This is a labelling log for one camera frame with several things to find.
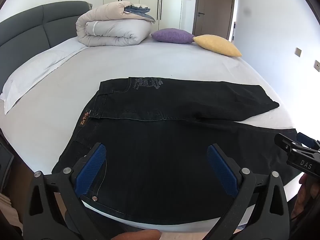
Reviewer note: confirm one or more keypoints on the bed with white sheet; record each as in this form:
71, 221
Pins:
175, 62

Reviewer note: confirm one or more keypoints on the person's right hand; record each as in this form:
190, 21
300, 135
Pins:
306, 190

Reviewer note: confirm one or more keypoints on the blue denim cloth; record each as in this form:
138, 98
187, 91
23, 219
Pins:
141, 12

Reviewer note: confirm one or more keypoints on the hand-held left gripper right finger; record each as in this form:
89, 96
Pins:
222, 170

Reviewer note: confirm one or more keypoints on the beige curtain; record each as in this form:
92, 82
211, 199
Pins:
8, 212

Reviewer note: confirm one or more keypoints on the person's left hand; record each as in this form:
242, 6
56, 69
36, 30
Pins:
140, 235

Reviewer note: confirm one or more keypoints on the grey padded headboard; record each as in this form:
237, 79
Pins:
27, 27

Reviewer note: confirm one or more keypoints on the yellow cushion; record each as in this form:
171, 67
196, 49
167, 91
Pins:
217, 45

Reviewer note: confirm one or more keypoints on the purple cushion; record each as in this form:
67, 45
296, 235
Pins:
172, 35

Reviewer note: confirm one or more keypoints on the brown wall socket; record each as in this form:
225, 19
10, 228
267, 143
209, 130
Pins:
298, 52
317, 65

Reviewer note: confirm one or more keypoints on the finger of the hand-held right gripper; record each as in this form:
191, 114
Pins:
310, 143
300, 161

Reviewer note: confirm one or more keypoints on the dark nightstand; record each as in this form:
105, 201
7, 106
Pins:
5, 162

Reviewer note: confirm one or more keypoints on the black denim pants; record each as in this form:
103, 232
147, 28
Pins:
162, 155

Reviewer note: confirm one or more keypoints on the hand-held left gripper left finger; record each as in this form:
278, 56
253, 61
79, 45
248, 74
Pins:
91, 165

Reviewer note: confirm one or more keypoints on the folded beige white duvet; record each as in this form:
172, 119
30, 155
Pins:
110, 27

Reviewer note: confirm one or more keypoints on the brown door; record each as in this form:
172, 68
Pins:
216, 5

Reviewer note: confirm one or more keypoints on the white pillow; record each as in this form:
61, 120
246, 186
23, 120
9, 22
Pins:
37, 70

